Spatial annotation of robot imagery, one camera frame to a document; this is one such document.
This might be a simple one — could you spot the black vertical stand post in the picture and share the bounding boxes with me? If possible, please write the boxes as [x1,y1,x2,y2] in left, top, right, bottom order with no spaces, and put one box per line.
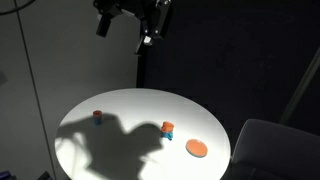
[136,49,148,90]

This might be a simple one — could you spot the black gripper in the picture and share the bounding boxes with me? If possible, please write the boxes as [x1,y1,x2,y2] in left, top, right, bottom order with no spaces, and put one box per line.
[134,0,174,56]

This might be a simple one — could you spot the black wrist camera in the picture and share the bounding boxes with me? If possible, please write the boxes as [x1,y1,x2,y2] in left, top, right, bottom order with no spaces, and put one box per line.
[95,4,123,38]

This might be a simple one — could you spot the blue plastic mug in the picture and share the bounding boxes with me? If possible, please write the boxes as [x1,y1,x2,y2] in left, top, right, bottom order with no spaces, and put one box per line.
[160,129,174,142]

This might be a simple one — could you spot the grey upholstered chair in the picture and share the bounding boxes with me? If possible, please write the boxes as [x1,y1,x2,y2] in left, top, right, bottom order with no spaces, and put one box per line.
[229,118,320,180]

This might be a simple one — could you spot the grey slanted metal pole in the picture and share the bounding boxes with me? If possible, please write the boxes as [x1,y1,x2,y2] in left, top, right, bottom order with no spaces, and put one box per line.
[279,46,320,125]

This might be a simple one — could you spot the orange plastic plate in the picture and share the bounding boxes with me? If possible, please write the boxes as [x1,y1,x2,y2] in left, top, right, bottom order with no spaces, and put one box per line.
[185,138,209,157]

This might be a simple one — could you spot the small dark floor object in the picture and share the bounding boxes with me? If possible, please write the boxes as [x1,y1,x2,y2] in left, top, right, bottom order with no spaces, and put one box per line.
[35,170,54,180]

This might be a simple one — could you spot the orange plastic mug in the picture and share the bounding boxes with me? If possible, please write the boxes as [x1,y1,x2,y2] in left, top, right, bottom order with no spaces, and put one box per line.
[161,121,175,133]

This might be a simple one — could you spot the purple object at floor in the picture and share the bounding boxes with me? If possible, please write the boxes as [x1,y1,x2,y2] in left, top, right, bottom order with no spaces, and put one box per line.
[0,170,18,180]

